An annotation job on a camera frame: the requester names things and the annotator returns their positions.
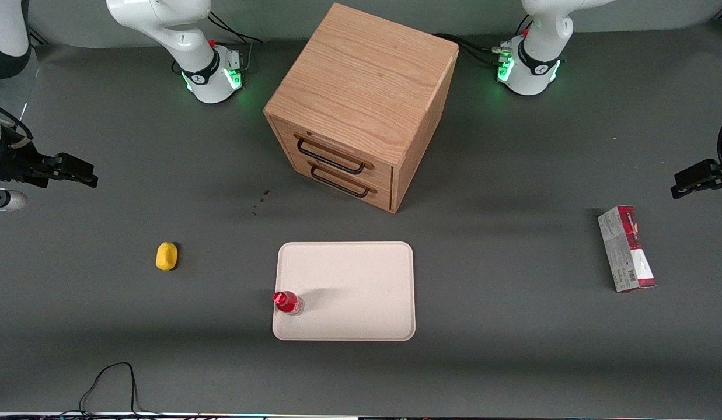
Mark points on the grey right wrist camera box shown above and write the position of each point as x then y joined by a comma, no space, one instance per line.
4,200

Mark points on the beige rectangular tray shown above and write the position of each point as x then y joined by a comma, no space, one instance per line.
355,286

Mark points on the red coke bottle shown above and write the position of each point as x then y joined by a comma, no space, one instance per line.
288,302

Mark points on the red and white carton box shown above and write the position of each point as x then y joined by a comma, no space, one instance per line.
627,248

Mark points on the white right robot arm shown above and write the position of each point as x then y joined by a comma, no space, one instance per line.
185,35

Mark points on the wooden two-drawer cabinet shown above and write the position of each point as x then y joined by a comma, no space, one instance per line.
366,87

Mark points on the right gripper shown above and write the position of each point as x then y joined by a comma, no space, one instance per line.
13,163

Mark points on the yellow lemon-shaped toy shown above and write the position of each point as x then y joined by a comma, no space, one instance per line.
167,256

